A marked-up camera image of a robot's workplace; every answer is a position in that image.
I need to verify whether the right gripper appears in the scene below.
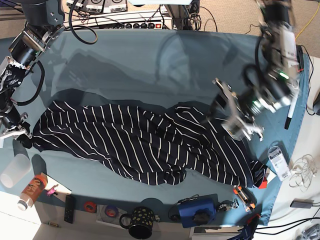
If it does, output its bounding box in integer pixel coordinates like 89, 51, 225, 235
0, 99, 33, 149

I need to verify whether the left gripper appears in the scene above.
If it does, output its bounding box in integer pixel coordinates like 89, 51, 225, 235
202, 77, 264, 140

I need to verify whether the navy white striped t-shirt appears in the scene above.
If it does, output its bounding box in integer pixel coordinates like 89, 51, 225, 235
32, 101, 267, 188

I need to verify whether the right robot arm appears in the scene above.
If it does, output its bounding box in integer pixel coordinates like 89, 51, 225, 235
0, 0, 65, 149

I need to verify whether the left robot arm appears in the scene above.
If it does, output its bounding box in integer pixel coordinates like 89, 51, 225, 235
206, 0, 301, 141

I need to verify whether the translucent plastic cup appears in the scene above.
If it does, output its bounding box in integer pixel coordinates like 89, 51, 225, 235
0, 153, 32, 188

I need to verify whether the orange labelled bottle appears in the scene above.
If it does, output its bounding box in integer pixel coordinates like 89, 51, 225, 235
17, 174, 48, 211

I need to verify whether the teal tablecloth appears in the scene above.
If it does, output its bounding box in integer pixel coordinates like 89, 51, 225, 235
0, 28, 311, 227

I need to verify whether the pink toy figure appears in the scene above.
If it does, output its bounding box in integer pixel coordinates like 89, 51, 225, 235
46, 184, 59, 197

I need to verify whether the white paper sheet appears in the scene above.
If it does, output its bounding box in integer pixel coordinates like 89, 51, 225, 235
41, 172, 72, 195

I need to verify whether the black white marker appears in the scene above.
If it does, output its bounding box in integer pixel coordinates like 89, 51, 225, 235
284, 96, 298, 130

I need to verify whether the clear plastic package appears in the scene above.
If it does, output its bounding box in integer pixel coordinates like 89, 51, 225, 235
267, 146, 291, 182

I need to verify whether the black remote control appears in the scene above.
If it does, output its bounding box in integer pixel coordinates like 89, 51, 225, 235
64, 195, 76, 224

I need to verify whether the orange black power strip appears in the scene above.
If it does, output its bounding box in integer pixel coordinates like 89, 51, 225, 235
296, 45, 305, 73

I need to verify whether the white paper card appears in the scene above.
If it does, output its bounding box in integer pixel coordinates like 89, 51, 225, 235
265, 168, 277, 185

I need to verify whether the orange tape roll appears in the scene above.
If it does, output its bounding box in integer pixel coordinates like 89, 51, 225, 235
83, 201, 97, 213

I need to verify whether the red cube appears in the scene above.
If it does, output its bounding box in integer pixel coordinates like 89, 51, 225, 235
258, 177, 268, 189

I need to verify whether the orange black utility knife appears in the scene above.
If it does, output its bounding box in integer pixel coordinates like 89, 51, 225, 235
233, 185, 256, 213

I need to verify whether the metal keyring clip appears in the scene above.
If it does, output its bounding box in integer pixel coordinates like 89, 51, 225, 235
217, 199, 239, 212

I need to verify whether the purple tape roll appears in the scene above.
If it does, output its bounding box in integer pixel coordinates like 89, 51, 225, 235
104, 205, 119, 218

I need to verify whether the blue box with knob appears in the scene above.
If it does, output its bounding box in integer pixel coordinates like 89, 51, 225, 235
177, 198, 217, 229

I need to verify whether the black mug yellow pattern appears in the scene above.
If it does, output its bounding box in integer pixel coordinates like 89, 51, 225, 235
119, 206, 155, 240

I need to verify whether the white cable bundle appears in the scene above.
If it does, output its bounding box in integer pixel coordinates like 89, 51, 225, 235
288, 154, 320, 193

